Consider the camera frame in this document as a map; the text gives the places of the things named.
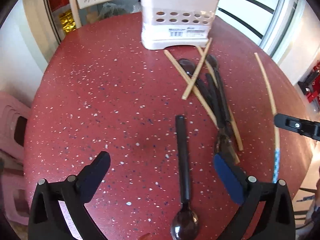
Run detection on bamboo chopstick blue tip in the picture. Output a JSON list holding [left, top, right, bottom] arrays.
[[254, 52, 280, 183]]

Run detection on dark spoon black handle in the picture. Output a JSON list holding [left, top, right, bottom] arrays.
[[170, 115, 199, 239]]

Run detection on right bamboo chopstick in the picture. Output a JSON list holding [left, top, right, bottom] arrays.
[[204, 54, 244, 151]]

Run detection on dark fork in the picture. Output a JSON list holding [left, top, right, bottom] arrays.
[[206, 73, 240, 165]]

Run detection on pink plastic stool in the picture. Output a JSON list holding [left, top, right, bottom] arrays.
[[1, 92, 30, 225]]

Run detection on short crossing bamboo chopstick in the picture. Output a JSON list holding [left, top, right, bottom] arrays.
[[182, 38, 212, 100]]

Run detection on long bamboo chopstick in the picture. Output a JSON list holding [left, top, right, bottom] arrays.
[[163, 49, 219, 129]]

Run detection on white plastic utensil holder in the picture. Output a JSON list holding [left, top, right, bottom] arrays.
[[141, 0, 219, 50]]

